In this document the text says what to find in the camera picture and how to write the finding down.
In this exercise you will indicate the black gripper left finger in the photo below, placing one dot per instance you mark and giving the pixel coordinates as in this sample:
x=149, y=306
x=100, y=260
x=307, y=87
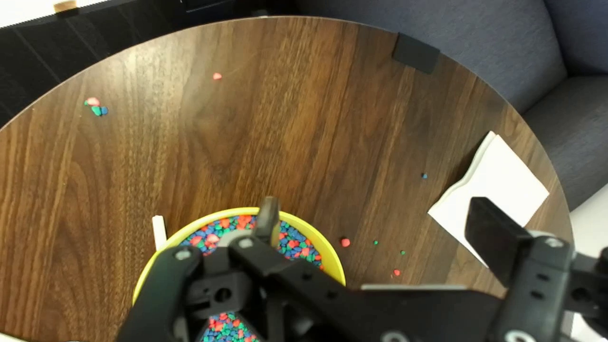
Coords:
x=164, y=285

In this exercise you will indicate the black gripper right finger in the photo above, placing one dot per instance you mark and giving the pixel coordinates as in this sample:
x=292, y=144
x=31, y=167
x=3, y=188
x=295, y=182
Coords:
x=539, y=277

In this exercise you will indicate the colorful beads in bowl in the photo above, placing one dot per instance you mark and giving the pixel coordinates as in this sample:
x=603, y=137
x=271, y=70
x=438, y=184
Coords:
x=295, y=243

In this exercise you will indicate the yellow bowl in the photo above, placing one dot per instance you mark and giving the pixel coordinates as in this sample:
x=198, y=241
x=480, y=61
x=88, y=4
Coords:
x=326, y=249

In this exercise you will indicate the white paper napkin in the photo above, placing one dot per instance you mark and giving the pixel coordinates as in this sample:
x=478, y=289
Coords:
x=501, y=180

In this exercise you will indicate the metal ladle spoon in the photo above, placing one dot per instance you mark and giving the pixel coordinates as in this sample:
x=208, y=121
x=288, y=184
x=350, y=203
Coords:
x=267, y=218

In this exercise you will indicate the small red piece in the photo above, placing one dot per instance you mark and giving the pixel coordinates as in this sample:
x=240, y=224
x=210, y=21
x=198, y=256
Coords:
x=398, y=272

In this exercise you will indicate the small green blue piece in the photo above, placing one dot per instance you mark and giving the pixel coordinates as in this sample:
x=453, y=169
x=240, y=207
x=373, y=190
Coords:
x=100, y=110

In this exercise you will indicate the small orange piece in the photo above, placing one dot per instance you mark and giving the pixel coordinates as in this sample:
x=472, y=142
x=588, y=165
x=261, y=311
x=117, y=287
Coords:
x=217, y=76
x=345, y=241

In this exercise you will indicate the small pink piece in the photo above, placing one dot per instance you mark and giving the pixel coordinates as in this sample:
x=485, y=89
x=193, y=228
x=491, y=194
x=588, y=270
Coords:
x=92, y=101

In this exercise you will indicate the dark blue sofa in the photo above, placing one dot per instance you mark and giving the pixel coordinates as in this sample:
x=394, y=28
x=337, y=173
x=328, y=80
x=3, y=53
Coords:
x=495, y=44

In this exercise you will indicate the black table edge clamp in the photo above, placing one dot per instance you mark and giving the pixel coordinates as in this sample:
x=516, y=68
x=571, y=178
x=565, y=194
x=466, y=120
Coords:
x=415, y=51

